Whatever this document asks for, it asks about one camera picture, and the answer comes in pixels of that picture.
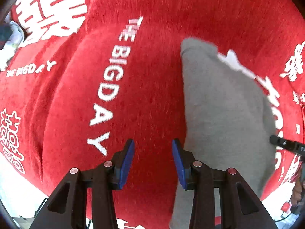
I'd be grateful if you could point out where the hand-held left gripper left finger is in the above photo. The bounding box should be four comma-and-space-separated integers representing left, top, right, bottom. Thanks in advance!
30, 138, 135, 229

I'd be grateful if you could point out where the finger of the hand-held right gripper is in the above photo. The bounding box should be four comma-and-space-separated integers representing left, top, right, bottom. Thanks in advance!
269, 135, 305, 157

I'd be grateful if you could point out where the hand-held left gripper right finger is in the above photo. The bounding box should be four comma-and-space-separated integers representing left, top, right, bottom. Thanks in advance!
172, 138, 279, 229

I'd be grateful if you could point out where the grey small garment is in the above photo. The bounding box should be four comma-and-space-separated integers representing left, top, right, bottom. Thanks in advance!
169, 37, 278, 229

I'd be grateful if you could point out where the person's right hand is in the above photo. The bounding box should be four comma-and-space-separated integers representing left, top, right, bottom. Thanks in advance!
291, 178, 303, 206

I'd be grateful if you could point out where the red printed blanket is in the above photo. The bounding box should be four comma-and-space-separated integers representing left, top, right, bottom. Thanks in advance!
0, 0, 305, 229

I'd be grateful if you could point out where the white cloth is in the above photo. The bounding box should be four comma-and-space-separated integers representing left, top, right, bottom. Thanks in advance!
0, 20, 26, 71

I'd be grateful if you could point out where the dark cloth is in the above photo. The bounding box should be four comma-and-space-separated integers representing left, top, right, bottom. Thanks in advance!
0, 23, 13, 51

